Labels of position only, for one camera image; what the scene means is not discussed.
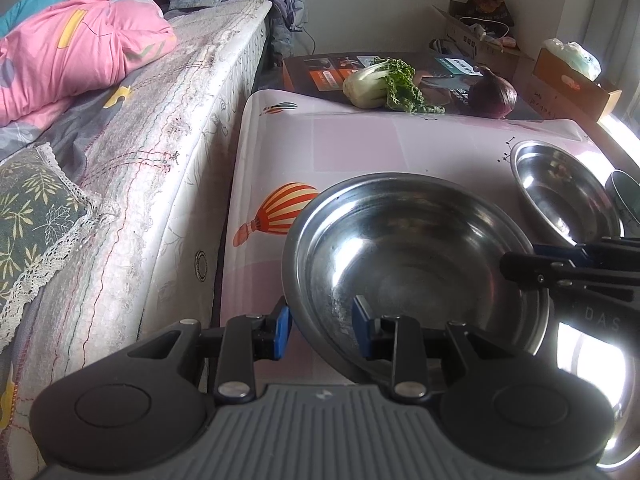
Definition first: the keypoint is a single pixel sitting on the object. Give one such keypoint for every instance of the dark packet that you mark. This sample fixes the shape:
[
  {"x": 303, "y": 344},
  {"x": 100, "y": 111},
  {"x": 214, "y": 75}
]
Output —
[{"x": 490, "y": 7}]

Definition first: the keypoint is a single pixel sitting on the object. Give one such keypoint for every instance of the dark printed carton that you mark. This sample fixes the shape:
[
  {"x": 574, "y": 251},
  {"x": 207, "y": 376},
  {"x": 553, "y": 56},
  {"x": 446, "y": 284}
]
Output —
[{"x": 325, "y": 77}]

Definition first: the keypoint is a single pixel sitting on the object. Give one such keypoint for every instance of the small stainless steel bowl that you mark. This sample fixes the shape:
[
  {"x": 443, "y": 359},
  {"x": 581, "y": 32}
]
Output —
[{"x": 555, "y": 195}]

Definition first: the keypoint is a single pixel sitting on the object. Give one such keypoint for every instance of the napa cabbage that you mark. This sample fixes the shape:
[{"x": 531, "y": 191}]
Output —
[{"x": 365, "y": 87}]

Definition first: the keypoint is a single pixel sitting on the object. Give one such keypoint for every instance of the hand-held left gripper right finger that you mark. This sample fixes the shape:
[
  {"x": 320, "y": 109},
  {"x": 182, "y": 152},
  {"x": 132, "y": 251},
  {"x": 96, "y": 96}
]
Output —
[{"x": 361, "y": 325}]

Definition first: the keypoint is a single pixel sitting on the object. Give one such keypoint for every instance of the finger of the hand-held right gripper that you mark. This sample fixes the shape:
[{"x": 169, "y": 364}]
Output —
[
  {"x": 530, "y": 267},
  {"x": 560, "y": 251}
]

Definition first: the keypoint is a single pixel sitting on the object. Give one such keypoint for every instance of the pink and blue quilt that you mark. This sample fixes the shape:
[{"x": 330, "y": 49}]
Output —
[{"x": 75, "y": 50}]

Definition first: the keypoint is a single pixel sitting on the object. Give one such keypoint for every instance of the white quilted mattress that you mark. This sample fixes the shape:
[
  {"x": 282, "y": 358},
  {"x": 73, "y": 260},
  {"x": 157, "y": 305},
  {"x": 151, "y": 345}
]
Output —
[{"x": 165, "y": 160}]

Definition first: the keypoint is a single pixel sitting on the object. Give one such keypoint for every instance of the white plastic bag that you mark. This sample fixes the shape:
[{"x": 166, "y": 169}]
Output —
[{"x": 580, "y": 57}]

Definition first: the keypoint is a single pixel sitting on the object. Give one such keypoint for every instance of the grey printed bedsheet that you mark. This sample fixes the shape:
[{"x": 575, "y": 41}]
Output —
[{"x": 75, "y": 125}]

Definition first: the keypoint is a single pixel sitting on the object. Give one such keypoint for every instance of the open cardboard box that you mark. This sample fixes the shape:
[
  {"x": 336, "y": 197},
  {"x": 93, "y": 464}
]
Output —
[{"x": 475, "y": 42}]

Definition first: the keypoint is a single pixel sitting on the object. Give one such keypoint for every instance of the green leaf cushion with lace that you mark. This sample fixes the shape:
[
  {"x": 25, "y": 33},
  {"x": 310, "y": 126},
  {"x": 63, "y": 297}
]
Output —
[{"x": 35, "y": 210}]

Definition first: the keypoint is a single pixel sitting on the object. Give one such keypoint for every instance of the small cardboard box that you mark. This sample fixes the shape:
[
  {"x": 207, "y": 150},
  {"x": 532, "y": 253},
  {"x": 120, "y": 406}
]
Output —
[{"x": 570, "y": 85}]

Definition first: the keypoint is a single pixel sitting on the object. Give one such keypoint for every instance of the large stainless steel deep plate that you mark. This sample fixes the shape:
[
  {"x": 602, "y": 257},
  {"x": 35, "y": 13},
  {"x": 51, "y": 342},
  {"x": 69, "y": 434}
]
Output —
[
  {"x": 620, "y": 410},
  {"x": 400, "y": 240}
]

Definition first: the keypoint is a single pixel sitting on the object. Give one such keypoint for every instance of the teal ceramic bowl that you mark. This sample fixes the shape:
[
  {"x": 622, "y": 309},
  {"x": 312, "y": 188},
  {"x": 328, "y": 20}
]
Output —
[{"x": 627, "y": 200}]

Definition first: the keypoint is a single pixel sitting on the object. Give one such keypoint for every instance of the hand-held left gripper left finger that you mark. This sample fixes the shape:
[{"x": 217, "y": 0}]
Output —
[{"x": 282, "y": 330}]

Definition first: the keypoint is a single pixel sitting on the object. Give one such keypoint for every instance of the pink printed tablecloth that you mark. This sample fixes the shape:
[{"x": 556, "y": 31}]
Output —
[{"x": 350, "y": 145}]

